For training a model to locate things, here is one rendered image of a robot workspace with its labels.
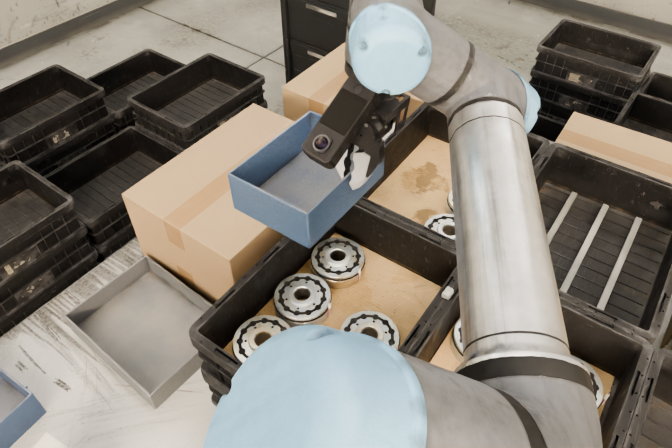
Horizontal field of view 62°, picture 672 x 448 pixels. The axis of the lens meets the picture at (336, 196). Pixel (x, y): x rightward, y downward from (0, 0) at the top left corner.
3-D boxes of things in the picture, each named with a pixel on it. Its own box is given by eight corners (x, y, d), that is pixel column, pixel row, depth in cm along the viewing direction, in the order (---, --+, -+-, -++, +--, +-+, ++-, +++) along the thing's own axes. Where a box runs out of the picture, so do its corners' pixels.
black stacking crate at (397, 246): (342, 479, 82) (342, 446, 74) (197, 372, 94) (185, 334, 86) (461, 297, 105) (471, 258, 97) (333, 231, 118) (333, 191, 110)
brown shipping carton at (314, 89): (349, 163, 151) (350, 114, 140) (285, 134, 160) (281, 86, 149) (404, 110, 169) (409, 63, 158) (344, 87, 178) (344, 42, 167)
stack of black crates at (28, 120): (49, 242, 204) (-2, 145, 173) (5, 208, 217) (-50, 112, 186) (137, 183, 228) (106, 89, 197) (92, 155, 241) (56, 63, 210)
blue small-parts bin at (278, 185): (309, 249, 80) (307, 214, 75) (233, 207, 86) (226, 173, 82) (384, 174, 91) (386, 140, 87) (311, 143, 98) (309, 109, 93)
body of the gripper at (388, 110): (405, 130, 79) (421, 57, 70) (370, 161, 74) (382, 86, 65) (362, 107, 82) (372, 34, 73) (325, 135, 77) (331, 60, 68)
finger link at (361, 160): (386, 181, 85) (395, 134, 78) (363, 202, 81) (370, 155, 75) (370, 171, 86) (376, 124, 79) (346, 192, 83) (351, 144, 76)
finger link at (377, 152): (381, 177, 78) (389, 128, 72) (375, 183, 77) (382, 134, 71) (354, 162, 80) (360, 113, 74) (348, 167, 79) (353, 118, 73)
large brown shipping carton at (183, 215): (242, 323, 114) (229, 260, 100) (144, 257, 127) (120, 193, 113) (352, 211, 137) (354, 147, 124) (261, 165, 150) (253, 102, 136)
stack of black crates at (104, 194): (118, 295, 187) (87, 225, 164) (65, 254, 200) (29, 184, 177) (205, 225, 210) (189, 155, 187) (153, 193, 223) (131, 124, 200)
